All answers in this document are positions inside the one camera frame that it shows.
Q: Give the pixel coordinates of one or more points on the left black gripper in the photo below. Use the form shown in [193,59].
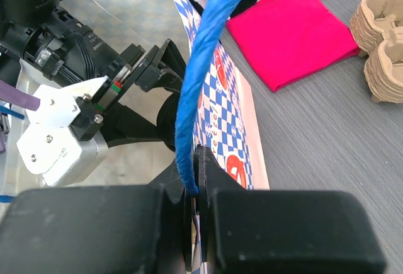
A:
[80,55]

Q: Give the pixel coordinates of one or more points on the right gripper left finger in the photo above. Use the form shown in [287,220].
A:
[100,229]

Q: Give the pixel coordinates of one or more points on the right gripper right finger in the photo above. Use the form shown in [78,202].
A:
[281,231]

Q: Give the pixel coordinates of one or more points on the cardboard cup carrier tray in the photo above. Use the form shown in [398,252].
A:
[376,27]

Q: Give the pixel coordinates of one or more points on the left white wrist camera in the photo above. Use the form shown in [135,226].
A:
[48,147]

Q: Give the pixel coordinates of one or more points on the checkered paper takeout bag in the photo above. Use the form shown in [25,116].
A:
[217,119]

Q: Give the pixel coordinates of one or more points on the pink folded cloth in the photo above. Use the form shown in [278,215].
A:
[287,40]

